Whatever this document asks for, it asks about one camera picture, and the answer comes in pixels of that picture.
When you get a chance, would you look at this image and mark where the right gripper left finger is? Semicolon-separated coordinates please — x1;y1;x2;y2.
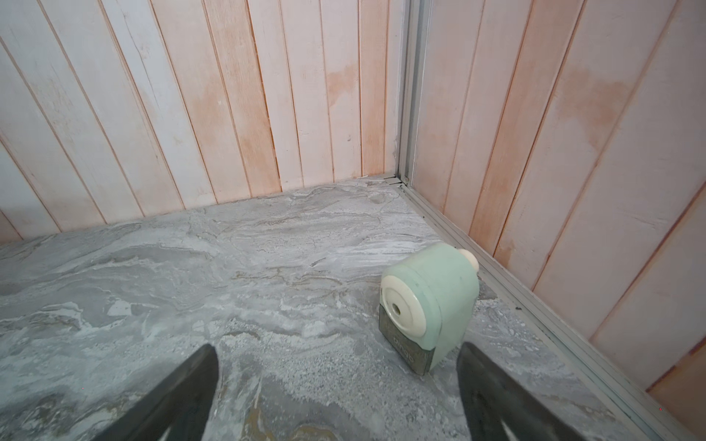
96;344;220;440

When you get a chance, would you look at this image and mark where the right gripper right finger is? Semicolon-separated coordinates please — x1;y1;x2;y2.
456;342;584;440

